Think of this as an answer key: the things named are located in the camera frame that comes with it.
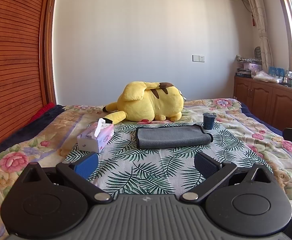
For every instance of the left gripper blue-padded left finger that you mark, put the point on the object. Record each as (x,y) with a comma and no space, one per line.
(76,176)

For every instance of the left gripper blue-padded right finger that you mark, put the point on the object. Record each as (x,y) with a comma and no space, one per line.
(216,174)

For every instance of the purple and grey towel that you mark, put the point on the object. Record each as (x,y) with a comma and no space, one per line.
(171,137)

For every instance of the wooden side cabinet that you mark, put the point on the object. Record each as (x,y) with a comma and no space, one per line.
(269,102)

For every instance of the pink white tissue box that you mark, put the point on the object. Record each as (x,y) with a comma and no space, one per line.
(95,137)

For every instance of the floral bed quilt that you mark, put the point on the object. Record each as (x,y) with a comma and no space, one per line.
(58,141)

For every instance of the palm leaf print cloth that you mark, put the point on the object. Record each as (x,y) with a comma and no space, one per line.
(123,168)

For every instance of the dark blue cup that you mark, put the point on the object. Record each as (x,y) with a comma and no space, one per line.
(208,120)

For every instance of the dark blue blanket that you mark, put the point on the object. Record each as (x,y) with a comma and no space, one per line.
(33,128)

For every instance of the white plastic bag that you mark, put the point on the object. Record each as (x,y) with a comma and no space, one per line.
(264,77)

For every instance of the red pillow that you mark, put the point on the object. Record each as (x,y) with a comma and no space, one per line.
(44,112)

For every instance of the floral curtain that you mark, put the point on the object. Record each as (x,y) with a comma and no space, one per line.
(259,14)

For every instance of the stack of books and boxes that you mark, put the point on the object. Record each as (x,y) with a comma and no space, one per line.
(248,67)

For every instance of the yellow Pikachu plush toy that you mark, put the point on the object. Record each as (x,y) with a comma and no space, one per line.
(150,101)

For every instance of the wooden slatted headboard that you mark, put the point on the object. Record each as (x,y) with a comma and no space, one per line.
(22,77)

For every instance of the white wall socket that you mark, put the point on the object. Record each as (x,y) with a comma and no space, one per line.
(198,58)

